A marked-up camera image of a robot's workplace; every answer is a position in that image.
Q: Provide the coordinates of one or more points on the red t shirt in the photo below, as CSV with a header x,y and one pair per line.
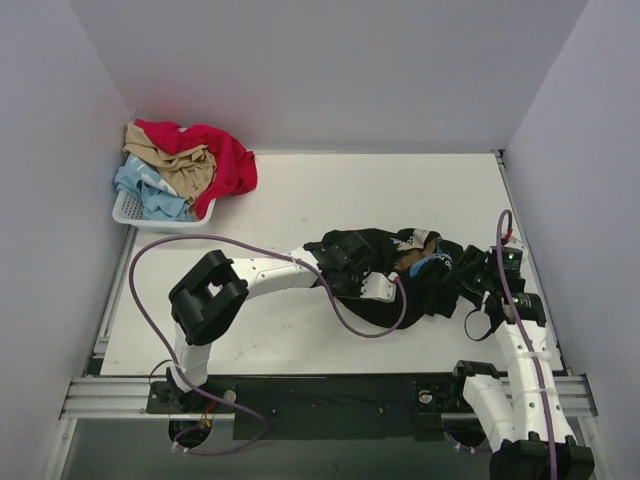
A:
x,y
236,172

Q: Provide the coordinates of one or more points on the black t shirt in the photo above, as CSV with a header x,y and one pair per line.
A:
x,y
421,258

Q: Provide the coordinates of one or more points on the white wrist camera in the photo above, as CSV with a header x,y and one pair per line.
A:
x,y
514,255
379,287

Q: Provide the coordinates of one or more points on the light blue t shirt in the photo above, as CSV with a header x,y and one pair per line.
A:
x,y
159,199

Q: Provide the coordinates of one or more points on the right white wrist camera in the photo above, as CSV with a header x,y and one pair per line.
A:
x,y
514,255

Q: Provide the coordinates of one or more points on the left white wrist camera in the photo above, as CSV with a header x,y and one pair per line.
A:
x,y
379,287

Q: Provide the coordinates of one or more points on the aluminium frame rail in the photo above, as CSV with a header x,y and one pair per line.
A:
x,y
127,398

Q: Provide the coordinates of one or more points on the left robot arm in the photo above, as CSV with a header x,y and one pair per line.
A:
x,y
205,302

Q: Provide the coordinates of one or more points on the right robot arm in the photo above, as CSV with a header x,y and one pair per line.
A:
x,y
526,427

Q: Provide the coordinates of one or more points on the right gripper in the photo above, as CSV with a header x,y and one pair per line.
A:
x,y
458,273

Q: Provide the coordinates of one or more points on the tan t shirt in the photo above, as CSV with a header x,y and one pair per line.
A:
x,y
189,172

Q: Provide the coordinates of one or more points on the white plastic basket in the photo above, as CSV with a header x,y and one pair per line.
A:
x,y
128,210

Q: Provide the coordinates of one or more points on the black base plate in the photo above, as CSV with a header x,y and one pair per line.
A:
x,y
422,406

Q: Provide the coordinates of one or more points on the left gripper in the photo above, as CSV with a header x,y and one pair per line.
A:
x,y
353,272

